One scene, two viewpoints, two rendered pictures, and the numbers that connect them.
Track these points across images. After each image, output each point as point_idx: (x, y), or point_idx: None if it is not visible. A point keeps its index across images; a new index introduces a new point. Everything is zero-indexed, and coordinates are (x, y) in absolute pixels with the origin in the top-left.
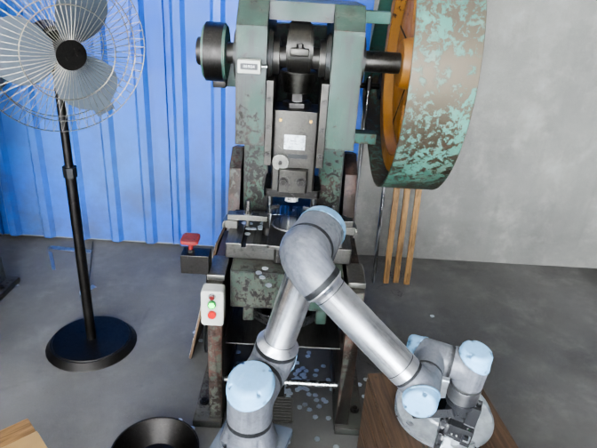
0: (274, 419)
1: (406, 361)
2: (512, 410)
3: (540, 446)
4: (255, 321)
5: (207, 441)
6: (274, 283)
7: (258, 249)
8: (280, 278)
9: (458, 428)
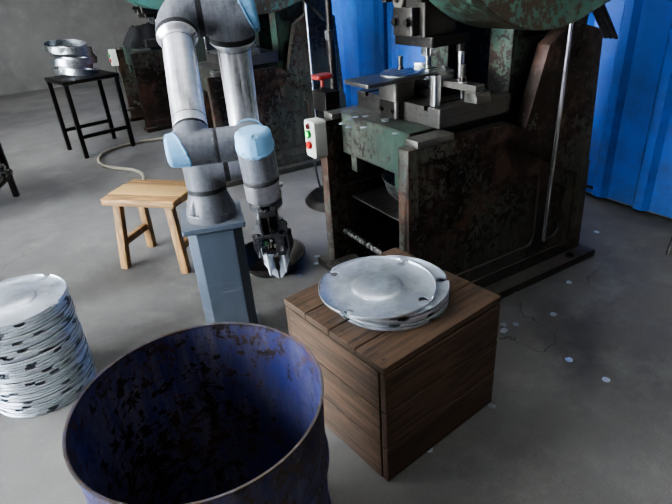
0: (333, 265)
1: (176, 108)
2: (631, 437)
3: (600, 485)
4: None
5: (312, 274)
6: (365, 131)
7: (375, 99)
8: (368, 127)
9: (254, 230)
